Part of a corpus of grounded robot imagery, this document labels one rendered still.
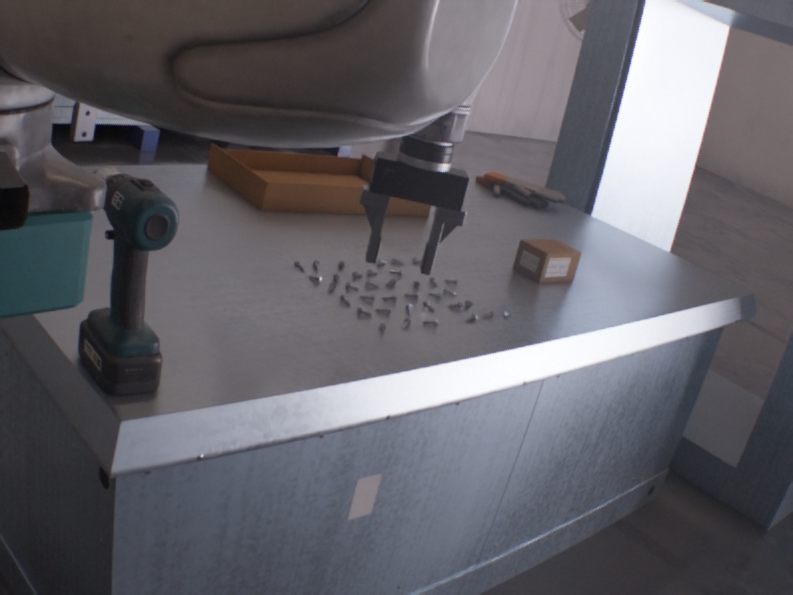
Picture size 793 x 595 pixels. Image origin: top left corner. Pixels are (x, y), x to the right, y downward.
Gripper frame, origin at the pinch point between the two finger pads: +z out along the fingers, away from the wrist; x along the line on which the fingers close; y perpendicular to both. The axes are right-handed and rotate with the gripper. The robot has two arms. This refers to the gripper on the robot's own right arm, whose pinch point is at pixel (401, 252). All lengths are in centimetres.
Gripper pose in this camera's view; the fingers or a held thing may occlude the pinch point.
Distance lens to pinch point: 126.6
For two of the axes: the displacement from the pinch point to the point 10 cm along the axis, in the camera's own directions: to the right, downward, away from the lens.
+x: 9.7, 2.0, 1.1
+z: -2.3, 9.2, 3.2
